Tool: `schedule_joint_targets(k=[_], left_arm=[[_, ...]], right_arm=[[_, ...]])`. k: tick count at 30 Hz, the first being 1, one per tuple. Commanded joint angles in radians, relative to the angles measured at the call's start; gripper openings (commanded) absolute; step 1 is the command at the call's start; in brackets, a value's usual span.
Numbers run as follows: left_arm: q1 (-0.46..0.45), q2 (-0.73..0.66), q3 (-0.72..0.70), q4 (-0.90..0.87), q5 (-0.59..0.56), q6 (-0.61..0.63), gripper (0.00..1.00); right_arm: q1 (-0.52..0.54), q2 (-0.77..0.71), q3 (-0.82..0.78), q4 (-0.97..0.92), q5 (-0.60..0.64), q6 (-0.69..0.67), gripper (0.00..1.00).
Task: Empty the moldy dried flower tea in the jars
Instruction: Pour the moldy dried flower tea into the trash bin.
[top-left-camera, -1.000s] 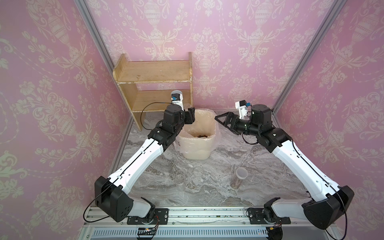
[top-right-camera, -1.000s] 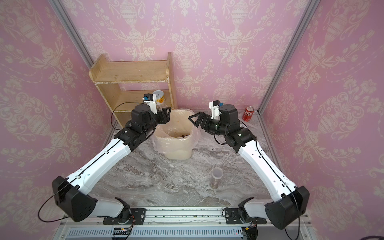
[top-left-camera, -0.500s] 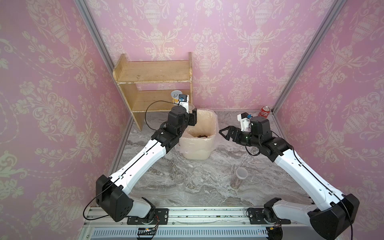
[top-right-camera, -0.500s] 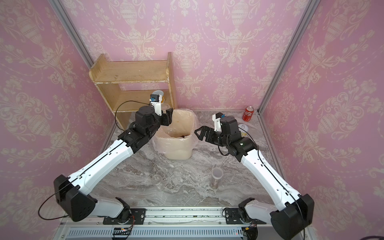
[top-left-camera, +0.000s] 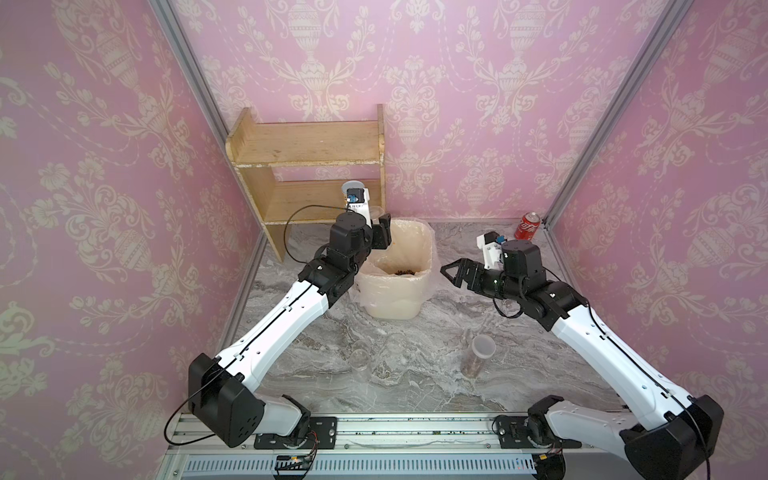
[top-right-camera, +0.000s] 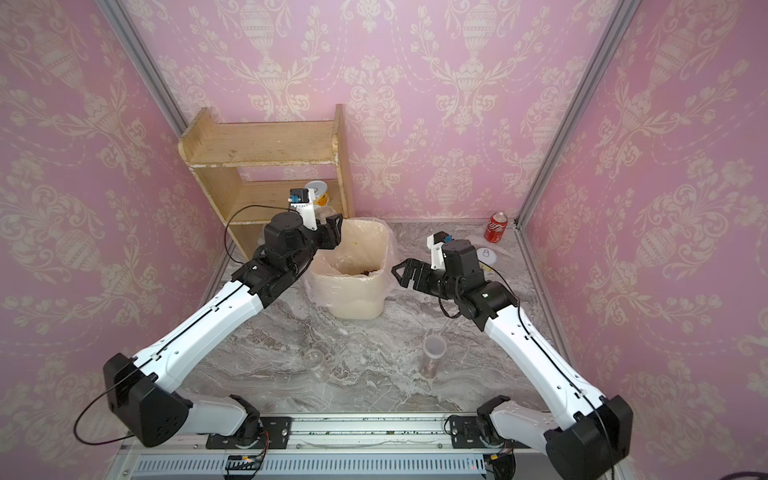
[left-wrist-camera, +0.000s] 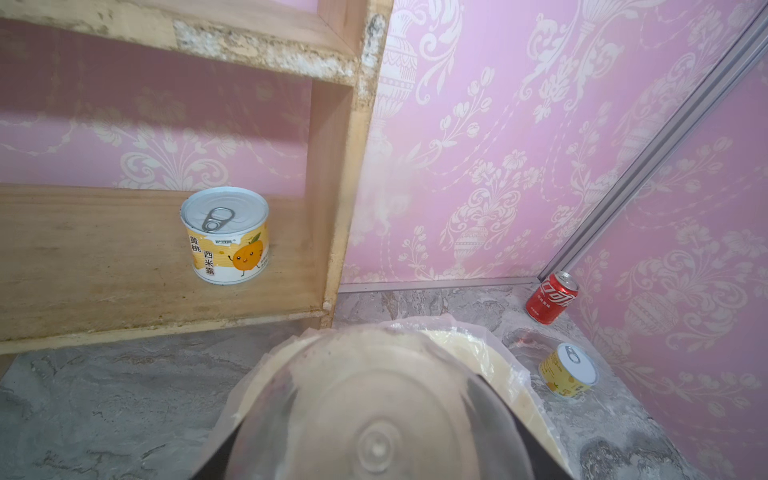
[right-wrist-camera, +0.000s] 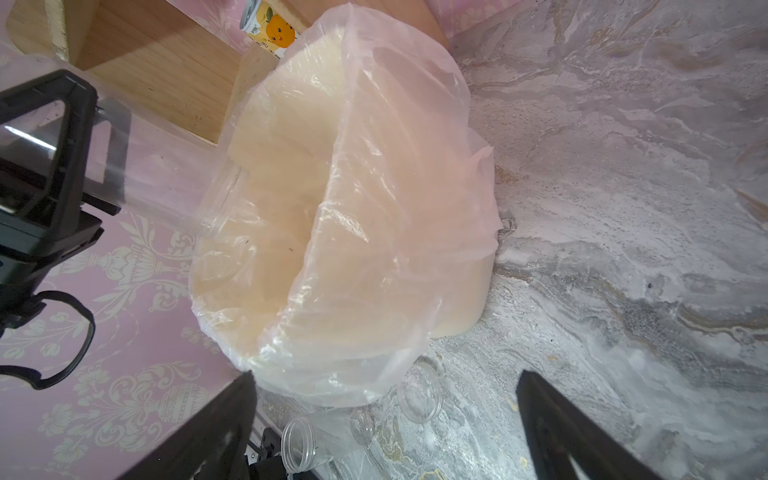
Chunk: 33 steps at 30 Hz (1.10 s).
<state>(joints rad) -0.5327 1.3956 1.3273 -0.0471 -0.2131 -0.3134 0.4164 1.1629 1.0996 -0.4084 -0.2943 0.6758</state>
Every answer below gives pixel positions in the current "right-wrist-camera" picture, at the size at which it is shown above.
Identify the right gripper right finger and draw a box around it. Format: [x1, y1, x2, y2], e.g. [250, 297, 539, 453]
[516, 370, 659, 479]

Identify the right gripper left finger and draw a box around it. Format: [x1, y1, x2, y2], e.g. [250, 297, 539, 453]
[121, 373, 257, 480]

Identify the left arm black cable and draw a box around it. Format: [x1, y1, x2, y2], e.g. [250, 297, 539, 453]
[0, 289, 97, 391]

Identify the clear jar flower tea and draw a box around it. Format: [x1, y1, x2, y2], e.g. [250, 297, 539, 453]
[281, 407, 376, 474]

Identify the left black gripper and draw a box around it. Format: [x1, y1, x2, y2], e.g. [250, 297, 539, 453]
[1, 69, 132, 331]

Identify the wooden two-tier shelf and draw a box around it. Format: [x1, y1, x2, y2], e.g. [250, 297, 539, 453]
[1, 1, 467, 162]

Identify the clear jar lid on table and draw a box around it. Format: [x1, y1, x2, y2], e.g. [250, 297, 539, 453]
[396, 362, 443, 425]

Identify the clear plastic bin liner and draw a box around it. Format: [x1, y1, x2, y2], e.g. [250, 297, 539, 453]
[188, 2, 504, 409]

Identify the cream trash bin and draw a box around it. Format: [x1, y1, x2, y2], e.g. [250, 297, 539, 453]
[191, 26, 499, 361]

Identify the yellow white can on shelf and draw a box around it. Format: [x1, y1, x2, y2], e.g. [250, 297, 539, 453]
[239, 0, 299, 59]

